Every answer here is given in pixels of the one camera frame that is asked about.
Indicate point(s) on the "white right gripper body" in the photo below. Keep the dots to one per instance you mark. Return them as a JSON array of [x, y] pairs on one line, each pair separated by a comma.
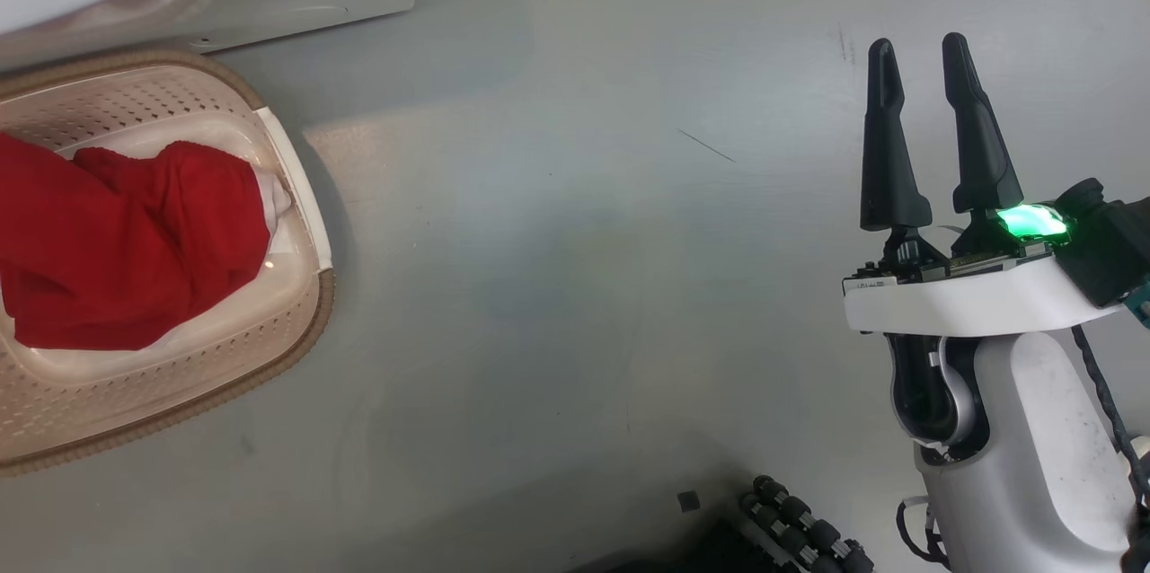
[[970, 308]]

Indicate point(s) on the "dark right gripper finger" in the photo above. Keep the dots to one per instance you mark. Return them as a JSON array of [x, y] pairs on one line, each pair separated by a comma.
[[984, 169], [889, 178]]

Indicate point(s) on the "red and white jersey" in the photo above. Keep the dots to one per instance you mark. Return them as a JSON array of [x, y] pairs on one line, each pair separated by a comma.
[[108, 250]]

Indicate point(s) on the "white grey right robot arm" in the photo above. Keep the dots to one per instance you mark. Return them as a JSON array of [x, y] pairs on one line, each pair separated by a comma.
[[1033, 465]]

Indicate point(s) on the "black roller robot base wheel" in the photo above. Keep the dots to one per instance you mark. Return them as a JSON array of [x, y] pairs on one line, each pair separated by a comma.
[[804, 528]]

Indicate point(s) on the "cream perforated laundry basket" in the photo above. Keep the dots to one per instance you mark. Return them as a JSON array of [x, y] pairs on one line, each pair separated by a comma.
[[180, 393]]

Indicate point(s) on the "small black square floor scrap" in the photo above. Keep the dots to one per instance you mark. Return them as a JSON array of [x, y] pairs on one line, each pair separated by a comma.
[[689, 501]]

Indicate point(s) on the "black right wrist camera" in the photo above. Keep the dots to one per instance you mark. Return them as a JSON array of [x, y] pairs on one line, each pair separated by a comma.
[[1110, 250]]

